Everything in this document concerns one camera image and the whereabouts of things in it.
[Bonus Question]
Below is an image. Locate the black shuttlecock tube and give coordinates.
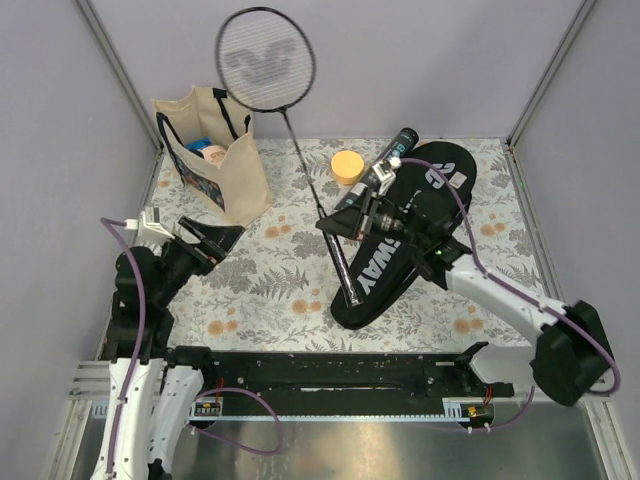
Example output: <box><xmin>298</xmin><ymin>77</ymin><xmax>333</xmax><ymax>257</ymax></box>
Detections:
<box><xmin>334</xmin><ymin>127</ymin><xmax>419</xmax><ymax>211</ymax></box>

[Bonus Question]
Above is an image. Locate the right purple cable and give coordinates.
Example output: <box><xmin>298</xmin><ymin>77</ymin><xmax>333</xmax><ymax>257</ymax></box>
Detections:
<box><xmin>399</xmin><ymin>158</ymin><xmax>624</xmax><ymax>436</ymax></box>

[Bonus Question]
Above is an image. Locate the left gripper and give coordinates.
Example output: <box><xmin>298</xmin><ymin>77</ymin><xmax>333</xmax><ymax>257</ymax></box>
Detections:
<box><xmin>154</xmin><ymin>214</ymin><xmax>245</xmax><ymax>305</ymax></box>

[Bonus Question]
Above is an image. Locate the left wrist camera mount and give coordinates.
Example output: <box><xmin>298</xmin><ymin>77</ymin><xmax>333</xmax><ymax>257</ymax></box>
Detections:
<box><xmin>124</xmin><ymin>205</ymin><xmax>175</xmax><ymax>246</ymax></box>

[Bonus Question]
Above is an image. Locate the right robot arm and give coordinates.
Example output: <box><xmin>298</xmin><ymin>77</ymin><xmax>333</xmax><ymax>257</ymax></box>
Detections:
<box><xmin>316</xmin><ymin>192</ymin><xmax>621</xmax><ymax>406</ymax></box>

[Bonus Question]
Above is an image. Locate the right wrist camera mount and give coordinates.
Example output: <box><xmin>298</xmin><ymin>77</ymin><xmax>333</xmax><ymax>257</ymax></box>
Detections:
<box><xmin>371</xmin><ymin>156</ymin><xmax>402</xmax><ymax>197</ymax></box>

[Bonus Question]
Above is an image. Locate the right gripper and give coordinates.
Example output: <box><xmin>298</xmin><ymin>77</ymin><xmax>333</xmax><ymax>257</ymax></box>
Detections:
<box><xmin>315</xmin><ymin>187</ymin><xmax>425</xmax><ymax>249</ymax></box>

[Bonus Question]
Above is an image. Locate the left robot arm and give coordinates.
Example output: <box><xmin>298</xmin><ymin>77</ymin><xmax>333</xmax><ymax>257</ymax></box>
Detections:
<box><xmin>92</xmin><ymin>208</ymin><xmax>245</xmax><ymax>479</ymax></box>

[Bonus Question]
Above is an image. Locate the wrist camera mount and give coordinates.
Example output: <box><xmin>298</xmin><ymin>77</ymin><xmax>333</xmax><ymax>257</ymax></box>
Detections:
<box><xmin>371</xmin><ymin>156</ymin><xmax>402</xmax><ymax>197</ymax></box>
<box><xmin>124</xmin><ymin>205</ymin><xmax>175</xmax><ymax>246</ymax></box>

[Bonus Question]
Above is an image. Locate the black badminton racket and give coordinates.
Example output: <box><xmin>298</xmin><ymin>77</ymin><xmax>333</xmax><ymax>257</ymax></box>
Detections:
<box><xmin>214</xmin><ymin>6</ymin><xmax>362</xmax><ymax>307</ymax></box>

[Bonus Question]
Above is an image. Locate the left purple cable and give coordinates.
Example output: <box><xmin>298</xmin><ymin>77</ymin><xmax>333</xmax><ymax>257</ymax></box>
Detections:
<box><xmin>99</xmin><ymin>217</ymin><xmax>286</xmax><ymax>480</ymax></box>

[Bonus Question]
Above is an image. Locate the beige canvas tote bag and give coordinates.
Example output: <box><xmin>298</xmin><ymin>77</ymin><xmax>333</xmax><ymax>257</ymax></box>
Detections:
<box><xmin>152</xmin><ymin>86</ymin><xmax>273</xmax><ymax>227</ymax></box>

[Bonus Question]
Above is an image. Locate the yellow grip tape roll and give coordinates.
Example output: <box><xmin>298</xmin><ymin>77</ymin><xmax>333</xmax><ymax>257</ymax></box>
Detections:
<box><xmin>330</xmin><ymin>150</ymin><xmax>365</xmax><ymax>186</ymax></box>

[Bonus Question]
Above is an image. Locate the purple cable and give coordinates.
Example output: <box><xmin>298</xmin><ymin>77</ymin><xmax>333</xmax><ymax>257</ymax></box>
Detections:
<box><xmin>399</xmin><ymin>158</ymin><xmax>624</xmax><ymax>436</ymax></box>
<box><xmin>99</xmin><ymin>217</ymin><xmax>286</xmax><ymax>480</ymax></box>

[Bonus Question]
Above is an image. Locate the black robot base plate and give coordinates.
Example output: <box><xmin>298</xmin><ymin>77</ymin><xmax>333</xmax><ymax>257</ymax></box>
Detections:
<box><xmin>165</xmin><ymin>346</ymin><xmax>514</xmax><ymax>420</ymax></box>

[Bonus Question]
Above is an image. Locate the floral table mat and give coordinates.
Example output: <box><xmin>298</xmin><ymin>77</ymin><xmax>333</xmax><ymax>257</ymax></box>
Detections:
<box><xmin>146</xmin><ymin>138</ymin><xmax>547</xmax><ymax>353</ymax></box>

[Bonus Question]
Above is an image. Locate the blue pink item in bag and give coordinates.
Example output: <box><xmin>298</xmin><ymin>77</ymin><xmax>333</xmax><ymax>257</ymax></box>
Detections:
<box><xmin>186</xmin><ymin>137</ymin><xmax>227</xmax><ymax>165</ymax></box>

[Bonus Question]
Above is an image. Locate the black racket cover bag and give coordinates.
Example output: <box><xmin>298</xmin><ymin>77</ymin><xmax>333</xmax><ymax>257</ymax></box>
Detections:
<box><xmin>330</xmin><ymin>141</ymin><xmax>477</xmax><ymax>330</ymax></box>

